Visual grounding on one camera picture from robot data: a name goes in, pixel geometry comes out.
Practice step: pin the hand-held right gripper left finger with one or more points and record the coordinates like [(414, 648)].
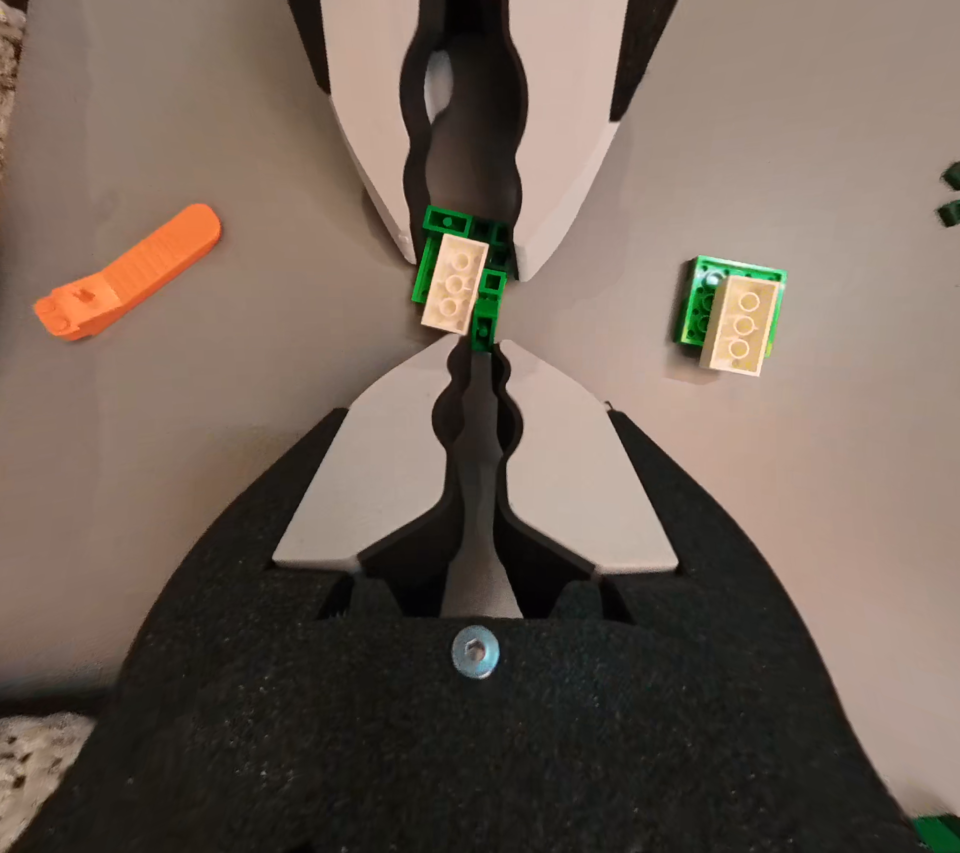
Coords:
[(375, 485)]

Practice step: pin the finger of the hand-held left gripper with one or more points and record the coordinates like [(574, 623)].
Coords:
[(570, 43), (360, 28)]

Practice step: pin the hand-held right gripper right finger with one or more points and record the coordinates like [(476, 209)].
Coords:
[(585, 493)]

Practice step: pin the green plate with white brick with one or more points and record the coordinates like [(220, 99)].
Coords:
[(454, 283), (739, 324)]

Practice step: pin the person's left forearm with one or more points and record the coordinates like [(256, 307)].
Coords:
[(11, 5)]

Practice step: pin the orange lego brick separator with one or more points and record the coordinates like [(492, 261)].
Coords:
[(135, 268)]

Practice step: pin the small dark green lego piece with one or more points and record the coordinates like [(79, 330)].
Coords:
[(949, 212), (952, 175)]

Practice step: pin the green plastic piece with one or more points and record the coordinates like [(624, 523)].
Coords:
[(941, 838)]

